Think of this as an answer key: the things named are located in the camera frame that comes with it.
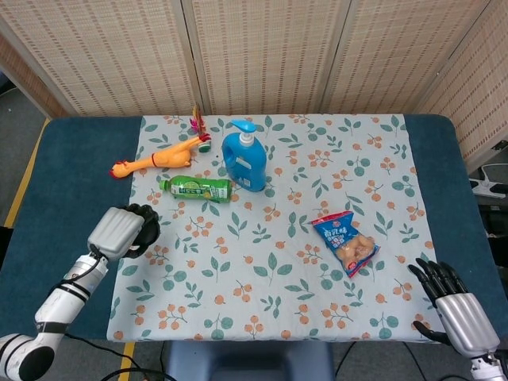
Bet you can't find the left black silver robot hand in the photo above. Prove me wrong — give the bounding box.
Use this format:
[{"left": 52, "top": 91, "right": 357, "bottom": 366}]
[{"left": 87, "top": 203, "right": 162, "bottom": 262}]

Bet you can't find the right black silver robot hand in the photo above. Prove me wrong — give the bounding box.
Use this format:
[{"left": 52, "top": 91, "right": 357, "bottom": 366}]
[{"left": 408, "top": 257, "right": 501, "bottom": 358}]

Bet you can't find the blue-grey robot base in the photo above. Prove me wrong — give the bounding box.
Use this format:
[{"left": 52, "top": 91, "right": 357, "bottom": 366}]
[{"left": 165, "top": 340, "right": 337, "bottom": 381}]

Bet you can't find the dark blue table cover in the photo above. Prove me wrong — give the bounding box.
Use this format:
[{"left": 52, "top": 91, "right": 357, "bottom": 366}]
[{"left": 0, "top": 114, "right": 508, "bottom": 342}]

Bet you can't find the green tea bottle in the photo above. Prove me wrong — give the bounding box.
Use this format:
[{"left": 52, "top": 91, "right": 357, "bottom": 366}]
[{"left": 158, "top": 175, "right": 233, "bottom": 204}]

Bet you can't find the yellow rubber chicken toy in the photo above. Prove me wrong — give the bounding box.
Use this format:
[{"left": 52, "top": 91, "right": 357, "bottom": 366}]
[{"left": 110, "top": 133, "right": 212, "bottom": 180}]

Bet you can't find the yellow floor tape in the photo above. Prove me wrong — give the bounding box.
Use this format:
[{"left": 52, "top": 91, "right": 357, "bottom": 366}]
[
  {"left": 117, "top": 341, "right": 137, "bottom": 381},
  {"left": 3, "top": 118, "right": 51, "bottom": 228}
]

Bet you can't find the black box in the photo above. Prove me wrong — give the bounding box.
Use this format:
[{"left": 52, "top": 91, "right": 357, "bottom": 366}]
[{"left": 478, "top": 196, "right": 508, "bottom": 239}]

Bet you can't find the feather shuttlecock with green base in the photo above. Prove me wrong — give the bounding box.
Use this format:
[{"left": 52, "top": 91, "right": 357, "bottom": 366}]
[{"left": 189, "top": 102, "right": 213, "bottom": 154}]

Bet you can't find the blue snack bag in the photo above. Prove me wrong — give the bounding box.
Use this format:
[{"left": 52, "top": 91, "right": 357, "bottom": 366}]
[{"left": 310, "top": 210, "right": 381, "bottom": 279}]

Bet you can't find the floral tablecloth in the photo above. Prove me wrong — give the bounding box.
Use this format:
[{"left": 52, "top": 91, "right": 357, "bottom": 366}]
[{"left": 106, "top": 114, "right": 445, "bottom": 343}]

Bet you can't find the blue detergent pump bottle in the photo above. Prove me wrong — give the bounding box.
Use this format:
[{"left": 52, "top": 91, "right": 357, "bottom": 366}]
[{"left": 221, "top": 119, "right": 267, "bottom": 193}]

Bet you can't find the bamboo folding screen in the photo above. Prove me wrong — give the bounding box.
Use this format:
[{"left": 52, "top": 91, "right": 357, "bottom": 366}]
[{"left": 0, "top": 0, "right": 508, "bottom": 171}]

